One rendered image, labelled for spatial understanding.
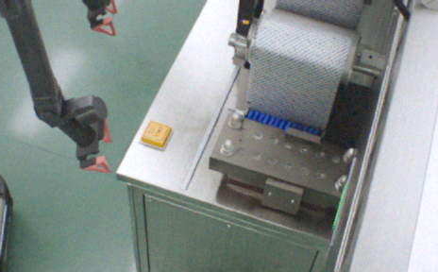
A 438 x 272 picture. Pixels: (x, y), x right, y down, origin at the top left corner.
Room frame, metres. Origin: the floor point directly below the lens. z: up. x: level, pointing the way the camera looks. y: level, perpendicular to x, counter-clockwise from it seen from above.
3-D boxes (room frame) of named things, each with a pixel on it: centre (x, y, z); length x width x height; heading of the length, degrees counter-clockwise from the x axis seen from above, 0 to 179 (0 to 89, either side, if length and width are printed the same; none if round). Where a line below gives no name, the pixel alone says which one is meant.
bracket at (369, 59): (1.20, -0.36, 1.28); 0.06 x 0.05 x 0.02; 75
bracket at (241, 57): (1.32, -0.05, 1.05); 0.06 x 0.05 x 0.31; 75
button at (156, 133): (1.18, 0.19, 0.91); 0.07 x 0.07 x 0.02; 75
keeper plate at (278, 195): (0.97, -0.18, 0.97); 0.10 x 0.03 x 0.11; 75
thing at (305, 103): (1.19, -0.17, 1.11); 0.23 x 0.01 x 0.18; 75
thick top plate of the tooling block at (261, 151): (1.06, -0.19, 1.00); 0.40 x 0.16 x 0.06; 75
